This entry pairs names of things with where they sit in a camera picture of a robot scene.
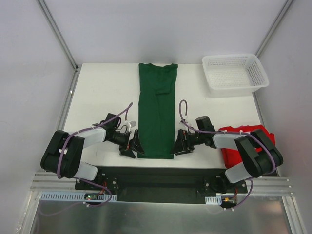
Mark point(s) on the red folded t shirt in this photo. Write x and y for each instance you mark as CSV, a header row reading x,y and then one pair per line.
x,y
232,157

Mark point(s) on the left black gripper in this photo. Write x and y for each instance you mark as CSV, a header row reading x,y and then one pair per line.
x,y
128,145

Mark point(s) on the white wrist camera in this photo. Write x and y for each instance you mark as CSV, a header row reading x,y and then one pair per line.
x,y
185,124
131,124

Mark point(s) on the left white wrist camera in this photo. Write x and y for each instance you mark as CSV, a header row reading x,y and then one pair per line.
x,y
131,124

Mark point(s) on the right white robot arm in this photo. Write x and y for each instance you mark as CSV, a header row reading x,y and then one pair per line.
x,y
259,155

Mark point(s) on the aluminium frame rail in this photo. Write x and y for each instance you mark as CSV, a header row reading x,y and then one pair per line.
x,y
265,186

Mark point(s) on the white cable duct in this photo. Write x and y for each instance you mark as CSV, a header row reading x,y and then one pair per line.
x,y
77,196
213,200

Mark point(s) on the right white cable duct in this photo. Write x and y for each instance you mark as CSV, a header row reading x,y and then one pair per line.
x,y
213,200

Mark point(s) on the green t shirt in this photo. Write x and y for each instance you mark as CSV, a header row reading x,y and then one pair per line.
x,y
156,110

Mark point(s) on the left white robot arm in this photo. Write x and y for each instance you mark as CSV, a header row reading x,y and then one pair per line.
x,y
64,151

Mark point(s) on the white plastic basket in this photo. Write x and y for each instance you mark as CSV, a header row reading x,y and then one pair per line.
x,y
234,75

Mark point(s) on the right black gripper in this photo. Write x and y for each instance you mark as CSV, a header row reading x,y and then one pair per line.
x,y
185,142

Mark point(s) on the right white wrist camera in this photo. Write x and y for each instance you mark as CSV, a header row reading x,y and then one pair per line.
x,y
185,124

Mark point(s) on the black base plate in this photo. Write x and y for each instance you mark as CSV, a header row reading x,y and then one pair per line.
x,y
183,196

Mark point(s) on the left white cable duct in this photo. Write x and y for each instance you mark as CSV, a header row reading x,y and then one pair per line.
x,y
77,196

